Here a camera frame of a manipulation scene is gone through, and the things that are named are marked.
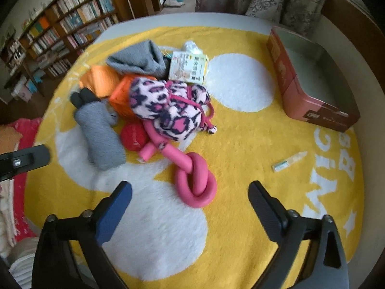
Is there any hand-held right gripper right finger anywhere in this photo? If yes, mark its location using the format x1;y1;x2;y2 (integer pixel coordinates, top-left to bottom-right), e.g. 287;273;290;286
248;181;349;289

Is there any red tin container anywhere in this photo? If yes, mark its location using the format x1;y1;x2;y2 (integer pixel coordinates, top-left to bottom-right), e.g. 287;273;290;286
266;26;361;133

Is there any orange ribbed box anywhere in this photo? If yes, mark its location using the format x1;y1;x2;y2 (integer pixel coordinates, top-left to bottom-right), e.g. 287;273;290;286
79;65;121;98

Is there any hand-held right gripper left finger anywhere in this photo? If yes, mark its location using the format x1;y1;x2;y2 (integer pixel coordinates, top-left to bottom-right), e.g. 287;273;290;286
32;181;133;289

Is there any white plastic wad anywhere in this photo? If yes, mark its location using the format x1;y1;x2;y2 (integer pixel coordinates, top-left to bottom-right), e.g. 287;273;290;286
181;40;202;55

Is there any yellow printed carton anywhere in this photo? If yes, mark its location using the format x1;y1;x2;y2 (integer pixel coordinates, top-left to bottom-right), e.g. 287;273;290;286
168;51;210;85

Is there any red ball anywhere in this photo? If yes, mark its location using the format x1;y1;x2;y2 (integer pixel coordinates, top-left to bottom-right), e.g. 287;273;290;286
121;122;149;151

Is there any orange embossed cube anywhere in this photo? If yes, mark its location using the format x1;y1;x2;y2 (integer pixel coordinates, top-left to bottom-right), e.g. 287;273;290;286
109;76;157;119

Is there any brown wooden headboard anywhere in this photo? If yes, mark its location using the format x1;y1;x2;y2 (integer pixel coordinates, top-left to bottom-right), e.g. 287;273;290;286
323;0;385;79

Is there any orange cushion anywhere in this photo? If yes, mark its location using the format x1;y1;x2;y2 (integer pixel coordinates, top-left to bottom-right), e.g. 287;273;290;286
0;125;22;152

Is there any grey knit cloth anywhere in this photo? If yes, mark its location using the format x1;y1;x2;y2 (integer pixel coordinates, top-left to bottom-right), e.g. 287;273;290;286
107;40;169;80

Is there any pink leopard print fleece hat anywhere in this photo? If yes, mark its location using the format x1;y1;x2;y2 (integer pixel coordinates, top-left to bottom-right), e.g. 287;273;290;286
129;78;219;143

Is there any wooden bookshelf with books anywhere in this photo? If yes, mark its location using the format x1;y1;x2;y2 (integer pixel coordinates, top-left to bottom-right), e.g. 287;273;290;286
0;0;121;97

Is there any white cloth pile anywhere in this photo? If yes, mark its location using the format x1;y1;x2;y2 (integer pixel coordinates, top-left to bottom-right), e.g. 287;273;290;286
0;181;41;280

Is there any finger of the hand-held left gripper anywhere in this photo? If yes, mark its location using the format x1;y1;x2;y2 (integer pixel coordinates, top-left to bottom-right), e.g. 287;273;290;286
0;144;51;183

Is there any yellow printed blanket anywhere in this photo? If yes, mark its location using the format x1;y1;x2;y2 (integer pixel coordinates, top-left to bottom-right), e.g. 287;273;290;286
24;26;366;289

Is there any grey sock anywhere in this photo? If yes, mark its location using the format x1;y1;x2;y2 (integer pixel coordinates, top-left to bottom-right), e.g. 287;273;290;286
74;100;127;171

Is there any small ointment tube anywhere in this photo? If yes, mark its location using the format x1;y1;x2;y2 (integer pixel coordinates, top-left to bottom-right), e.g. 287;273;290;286
271;151;308;173

